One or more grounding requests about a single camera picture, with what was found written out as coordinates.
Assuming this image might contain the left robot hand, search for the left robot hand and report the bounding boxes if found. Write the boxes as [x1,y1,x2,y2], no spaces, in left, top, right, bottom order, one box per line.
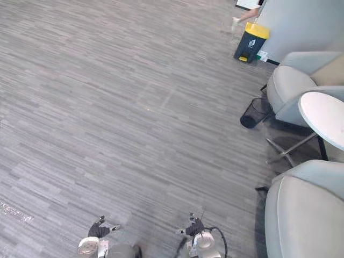
[88,215,121,239]

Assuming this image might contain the green and white paper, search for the green and white paper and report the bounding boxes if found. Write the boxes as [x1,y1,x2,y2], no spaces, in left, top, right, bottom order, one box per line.
[255,50,269,63]

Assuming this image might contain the round white side table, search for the round white side table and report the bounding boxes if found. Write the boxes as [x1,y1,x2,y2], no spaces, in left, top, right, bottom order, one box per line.
[266,91,344,167]

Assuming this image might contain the black mesh wastebasket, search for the black mesh wastebasket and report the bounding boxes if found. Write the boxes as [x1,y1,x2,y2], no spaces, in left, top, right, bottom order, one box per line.
[240,97,273,130]

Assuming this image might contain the white board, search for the white board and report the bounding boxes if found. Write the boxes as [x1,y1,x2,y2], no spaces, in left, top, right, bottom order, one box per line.
[235,0,263,10]

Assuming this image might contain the grey armchair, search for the grey armchair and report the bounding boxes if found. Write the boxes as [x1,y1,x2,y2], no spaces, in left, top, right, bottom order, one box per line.
[255,160,344,258]
[266,51,344,128]

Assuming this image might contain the person's leg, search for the person's leg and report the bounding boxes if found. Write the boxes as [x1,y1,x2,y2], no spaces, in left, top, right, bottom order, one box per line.
[232,5,261,32]

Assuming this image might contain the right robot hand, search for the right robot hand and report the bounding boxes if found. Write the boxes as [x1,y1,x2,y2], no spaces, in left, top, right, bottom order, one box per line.
[176,212,206,237]

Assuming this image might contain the black cable at right wrist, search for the black cable at right wrist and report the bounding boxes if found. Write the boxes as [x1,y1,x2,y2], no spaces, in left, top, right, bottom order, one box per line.
[204,226,230,258]

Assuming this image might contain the grey pedal bin yellow lid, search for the grey pedal bin yellow lid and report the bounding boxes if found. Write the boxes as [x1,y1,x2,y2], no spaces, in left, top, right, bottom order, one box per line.
[233,21,270,64]

